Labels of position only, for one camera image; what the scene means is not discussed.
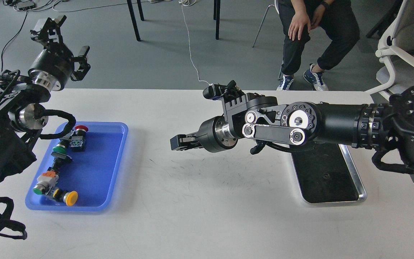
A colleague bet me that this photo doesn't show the green button orange block switch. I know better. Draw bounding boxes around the green button orange block switch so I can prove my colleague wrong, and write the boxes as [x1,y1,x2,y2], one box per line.
[32,171,59,196]

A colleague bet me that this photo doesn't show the green push button switch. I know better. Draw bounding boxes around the green push button switch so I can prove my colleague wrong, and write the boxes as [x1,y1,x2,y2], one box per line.
[48,143,73,173]

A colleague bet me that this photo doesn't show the blue plastic tray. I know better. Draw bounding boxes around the blue plastic tray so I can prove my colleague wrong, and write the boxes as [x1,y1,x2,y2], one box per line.
[25,121,129,212]

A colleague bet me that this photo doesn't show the black floor cable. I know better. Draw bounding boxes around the black floor cable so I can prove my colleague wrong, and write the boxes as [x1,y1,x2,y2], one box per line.
[0,11,30,119]

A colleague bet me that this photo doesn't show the seated person in black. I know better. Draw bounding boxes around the seated person in black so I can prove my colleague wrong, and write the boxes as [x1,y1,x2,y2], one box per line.
[276,0,361,91]

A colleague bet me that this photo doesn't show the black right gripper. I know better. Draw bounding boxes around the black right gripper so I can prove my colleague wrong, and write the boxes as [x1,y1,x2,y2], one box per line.
[170,117,237,153]

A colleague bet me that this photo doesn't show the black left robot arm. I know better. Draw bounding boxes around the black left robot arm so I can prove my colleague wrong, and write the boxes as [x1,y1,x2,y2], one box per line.
[0,15,90,240]

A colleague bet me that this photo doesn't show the metal chair leg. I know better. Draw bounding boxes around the metal chair leg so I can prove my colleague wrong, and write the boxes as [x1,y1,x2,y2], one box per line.
[252,2,278,48]

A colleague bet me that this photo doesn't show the black table legs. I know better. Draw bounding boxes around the black table legs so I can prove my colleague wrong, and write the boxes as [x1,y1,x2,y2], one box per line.
[127,0,222,42]

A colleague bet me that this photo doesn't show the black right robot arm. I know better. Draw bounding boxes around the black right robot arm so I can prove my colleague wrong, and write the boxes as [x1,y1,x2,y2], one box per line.
[170,81,414,175]

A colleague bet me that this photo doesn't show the silver metal tray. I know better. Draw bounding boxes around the silver metal tray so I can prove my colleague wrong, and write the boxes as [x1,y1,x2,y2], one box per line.
[292,143,367,205]

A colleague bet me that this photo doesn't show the red push button switch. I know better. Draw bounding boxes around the red push button switch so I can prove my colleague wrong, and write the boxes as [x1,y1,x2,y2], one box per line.
[61,125,89,151]

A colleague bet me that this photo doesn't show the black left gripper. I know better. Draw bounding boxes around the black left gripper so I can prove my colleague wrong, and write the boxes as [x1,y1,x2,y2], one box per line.
[28,15,91,92]

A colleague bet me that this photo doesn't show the white office chair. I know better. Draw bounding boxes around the white office chair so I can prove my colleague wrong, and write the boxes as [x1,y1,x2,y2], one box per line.
[366,0,414,99]

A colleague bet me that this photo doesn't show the white power cable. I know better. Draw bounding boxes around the white power cable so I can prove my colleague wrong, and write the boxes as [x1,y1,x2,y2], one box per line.
[180,0,215,87]

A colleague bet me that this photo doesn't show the yellow mushroom push button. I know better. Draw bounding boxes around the yellow mushroom push button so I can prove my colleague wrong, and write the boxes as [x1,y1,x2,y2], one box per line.
[47,187,78,206]

